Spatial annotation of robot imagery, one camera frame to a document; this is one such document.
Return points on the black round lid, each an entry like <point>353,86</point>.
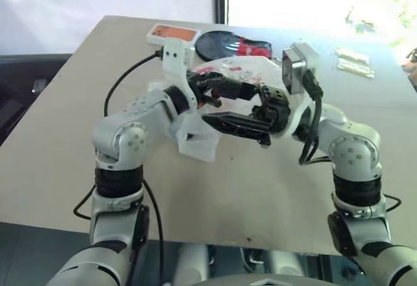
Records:
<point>213,45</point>

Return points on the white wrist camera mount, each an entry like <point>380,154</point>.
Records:
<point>299,71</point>
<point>176,56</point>

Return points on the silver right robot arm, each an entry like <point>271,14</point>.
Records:
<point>355,152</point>

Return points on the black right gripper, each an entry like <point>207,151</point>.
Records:
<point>277,113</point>

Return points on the clear plastic packet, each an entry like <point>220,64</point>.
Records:
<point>353,56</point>
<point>355,67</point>

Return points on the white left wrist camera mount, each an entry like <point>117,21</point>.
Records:
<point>176,56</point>

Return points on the white and orange box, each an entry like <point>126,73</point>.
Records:
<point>172,33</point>

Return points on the translucent red-printed plastic bag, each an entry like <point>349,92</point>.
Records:
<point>198,146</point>

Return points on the small dark blurry object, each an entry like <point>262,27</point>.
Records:
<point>411,58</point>

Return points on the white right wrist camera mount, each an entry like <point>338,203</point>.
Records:
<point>299,71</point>

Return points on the silver robot leg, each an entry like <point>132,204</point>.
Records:
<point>193,261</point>
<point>284,263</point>

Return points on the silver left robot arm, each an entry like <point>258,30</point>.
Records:
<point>130,136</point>

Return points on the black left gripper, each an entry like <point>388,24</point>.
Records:
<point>197,85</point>

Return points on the dark furniture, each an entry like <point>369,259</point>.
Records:
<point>26,87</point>

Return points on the red and black package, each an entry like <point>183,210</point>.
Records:
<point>255,47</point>

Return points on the grey robot torso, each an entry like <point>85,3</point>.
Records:
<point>264,280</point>

